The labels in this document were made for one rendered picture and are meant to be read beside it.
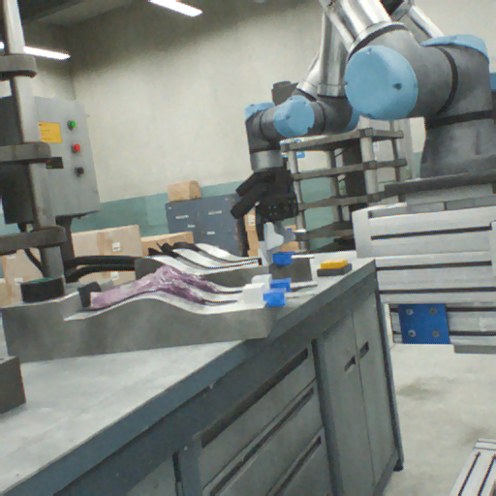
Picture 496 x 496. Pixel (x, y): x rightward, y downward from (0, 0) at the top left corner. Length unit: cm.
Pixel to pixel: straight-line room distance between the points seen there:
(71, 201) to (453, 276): 139
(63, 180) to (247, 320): 119
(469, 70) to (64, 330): 85
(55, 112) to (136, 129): 790
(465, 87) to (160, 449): 76
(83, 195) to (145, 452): 137
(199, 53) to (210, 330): 843
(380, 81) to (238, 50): 806
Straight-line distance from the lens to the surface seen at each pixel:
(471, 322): 116
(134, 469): 91
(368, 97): 101
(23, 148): 183
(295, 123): 125
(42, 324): 118
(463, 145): 108
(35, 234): 182
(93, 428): 77
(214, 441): 111
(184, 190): 884
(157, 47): 984
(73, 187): 212
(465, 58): 110
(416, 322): 118
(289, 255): 136
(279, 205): 135
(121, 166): 1023
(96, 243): 528
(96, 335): 114
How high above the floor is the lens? 105
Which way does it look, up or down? 5 degrees down
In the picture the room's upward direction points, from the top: 8 degrees counter-clockwise
